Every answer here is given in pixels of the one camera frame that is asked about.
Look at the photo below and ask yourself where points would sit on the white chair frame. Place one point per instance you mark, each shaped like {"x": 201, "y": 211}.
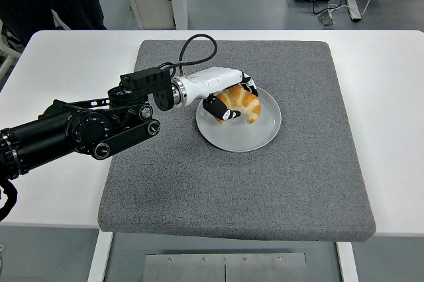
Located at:
{"x": 7, "y": 60}

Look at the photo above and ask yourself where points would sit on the white table leg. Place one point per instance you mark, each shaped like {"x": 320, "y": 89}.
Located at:
{"x": 347, "y": 262}
{"x": 99, "y": 255}

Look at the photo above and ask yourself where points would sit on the grey round plate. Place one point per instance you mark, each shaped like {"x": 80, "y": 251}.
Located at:
{"x": 238, "y": 136}

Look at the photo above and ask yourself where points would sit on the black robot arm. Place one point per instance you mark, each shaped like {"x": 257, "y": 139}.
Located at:
{"x": 49, "y": 133}

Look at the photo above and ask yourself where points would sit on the golden croissant bread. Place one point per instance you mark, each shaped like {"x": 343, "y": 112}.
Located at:
{"x": 246, "y": 103}

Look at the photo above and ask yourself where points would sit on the grey metal plate with screws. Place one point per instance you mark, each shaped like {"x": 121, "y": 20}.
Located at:
{"x": 198, "y": 267}

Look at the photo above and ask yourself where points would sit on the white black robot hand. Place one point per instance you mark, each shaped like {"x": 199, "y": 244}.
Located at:
{"x": 212, "y": 81}

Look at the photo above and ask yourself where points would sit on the grey felt mat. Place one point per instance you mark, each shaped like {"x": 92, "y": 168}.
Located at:
{"x": 232, "y": 189}

